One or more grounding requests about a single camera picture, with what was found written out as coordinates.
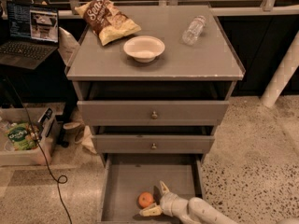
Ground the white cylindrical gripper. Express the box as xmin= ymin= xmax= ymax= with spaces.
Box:
xmin=139 ymin=181 xmax=189 ymax=218

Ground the orange fruit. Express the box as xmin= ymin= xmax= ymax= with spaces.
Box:
xmin=138 ymin=191 xmax=154 ymax=208

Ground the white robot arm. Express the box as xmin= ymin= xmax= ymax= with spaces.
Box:
xmin=137 ymin=181 xmax=238 ymax=224

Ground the grey open bottom drawer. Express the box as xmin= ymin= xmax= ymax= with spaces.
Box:
xmin=98 ymin=154 xmax=206 ymax=224

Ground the grey drawer cabinet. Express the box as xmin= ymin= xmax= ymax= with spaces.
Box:
xmin=64 ymin=5 xmax=247 ymax=224

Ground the grey middle drawer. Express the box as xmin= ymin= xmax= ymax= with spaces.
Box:
xmin=92 ymin=134 xmax=214 ymax=154

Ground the grey top drawer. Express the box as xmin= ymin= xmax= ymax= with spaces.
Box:
xmin=78 ymin=101 xmax=229 ymax=126

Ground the beige shoe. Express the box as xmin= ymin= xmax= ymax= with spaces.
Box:
xmin=63 ymin=121 xmax=81 ymax=131

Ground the white bowl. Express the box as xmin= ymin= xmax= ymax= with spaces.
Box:
xmin=123 ymin=35 xmax=165 ymax=63

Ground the green snack bag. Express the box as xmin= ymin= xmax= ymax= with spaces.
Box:
xmin=6 ymin=123 xmax=37 ymax=150

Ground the clear plastic storage bin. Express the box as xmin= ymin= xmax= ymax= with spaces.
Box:
xmin=0 ymin=107 xmax=61 ymax=166

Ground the clear plastic water bottle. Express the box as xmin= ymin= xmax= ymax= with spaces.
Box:
xmin=182 ymin=16 xmax=206 ymax=46

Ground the white paper bag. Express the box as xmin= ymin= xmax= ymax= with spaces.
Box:
xmin=58 ymin=27 xmax=79 ymax=66

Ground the yellow brown chip bag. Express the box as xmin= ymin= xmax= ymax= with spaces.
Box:
xmin=75 ymin=0 xmax=141 ymax=46

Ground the black open laptop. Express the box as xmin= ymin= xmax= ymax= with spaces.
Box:
xmin=0 ymin=1 xmax=59 ymax=70

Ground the black cable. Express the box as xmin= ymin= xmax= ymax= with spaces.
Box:
xmin=2 ymin=77 xmax=74 ymax=224

